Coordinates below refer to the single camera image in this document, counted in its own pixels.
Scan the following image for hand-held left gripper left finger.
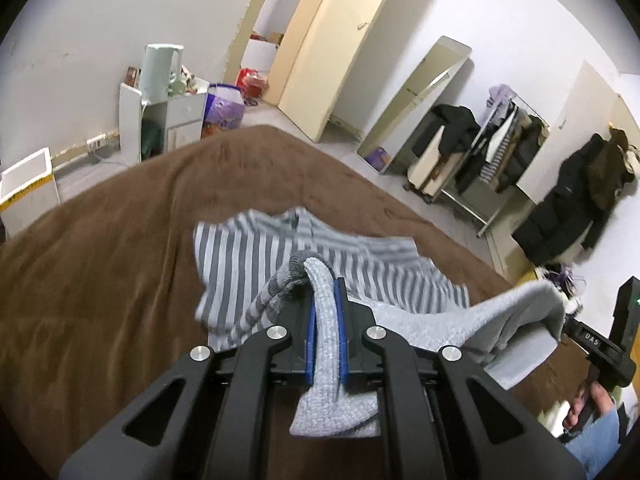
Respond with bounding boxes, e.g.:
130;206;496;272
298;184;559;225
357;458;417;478
59;299;318;480

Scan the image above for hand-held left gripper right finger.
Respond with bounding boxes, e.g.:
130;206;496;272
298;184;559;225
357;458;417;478
334;276;588;480

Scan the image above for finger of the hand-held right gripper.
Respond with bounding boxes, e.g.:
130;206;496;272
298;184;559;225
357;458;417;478
561;316;603;354

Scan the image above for grey striped sweater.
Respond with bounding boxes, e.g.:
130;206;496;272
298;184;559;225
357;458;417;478
192;206;569;439

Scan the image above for person's right forearm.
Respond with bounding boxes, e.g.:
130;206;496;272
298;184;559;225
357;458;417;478
557;405;624;480

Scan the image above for pile of small clothes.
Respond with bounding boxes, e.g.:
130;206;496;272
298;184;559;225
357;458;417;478
542;262;584;312

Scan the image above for metal clothes rack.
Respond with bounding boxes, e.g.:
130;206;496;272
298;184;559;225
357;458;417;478
439;95;551;239

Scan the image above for hanging clothes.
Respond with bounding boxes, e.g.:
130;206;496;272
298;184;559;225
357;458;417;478
457;84;549;194

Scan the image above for person's right hand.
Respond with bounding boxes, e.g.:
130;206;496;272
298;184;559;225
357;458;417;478
562;380;619;432

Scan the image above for long black coat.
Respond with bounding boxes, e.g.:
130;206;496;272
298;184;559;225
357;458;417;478
510;132;619;267

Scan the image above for brown coat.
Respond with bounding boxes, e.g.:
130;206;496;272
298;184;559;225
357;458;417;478
587;127;633;212

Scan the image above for purple box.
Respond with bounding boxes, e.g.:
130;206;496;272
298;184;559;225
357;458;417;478
363;147;392;172

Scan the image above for cream panel on casters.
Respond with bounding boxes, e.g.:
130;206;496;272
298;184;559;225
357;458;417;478
407;125;472;197

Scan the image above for brown blanket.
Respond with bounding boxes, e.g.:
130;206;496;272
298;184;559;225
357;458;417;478
0;125;576;480

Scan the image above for cream closed door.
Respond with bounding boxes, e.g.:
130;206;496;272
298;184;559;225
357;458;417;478
552;60;640;281

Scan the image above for black jacket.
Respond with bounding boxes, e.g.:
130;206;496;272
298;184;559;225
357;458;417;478
412;104;482;162

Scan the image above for standing mirror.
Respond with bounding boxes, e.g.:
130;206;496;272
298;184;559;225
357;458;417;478
355;36;474;176

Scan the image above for purple plastic bag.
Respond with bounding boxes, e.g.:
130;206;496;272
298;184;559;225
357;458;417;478
201;82;246;139

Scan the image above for dark green cloth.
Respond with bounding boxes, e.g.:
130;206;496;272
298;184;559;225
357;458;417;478
141;119;164;159

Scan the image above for white side cabinet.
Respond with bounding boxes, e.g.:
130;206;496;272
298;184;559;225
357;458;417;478
119;77;211;164

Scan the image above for red bag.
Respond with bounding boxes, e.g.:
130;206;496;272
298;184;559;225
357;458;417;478
235;67;271;102

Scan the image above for white cardboard box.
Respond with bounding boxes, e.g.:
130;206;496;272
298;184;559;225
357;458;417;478
244;39;281;77

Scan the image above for clutter of small containers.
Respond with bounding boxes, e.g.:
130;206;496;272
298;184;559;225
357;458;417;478
169;64;209;97

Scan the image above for pale green appliance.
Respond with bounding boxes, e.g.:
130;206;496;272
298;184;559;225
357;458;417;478
138;43;184;109

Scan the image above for white foam box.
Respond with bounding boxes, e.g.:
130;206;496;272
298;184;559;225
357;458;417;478
0;147;61;239

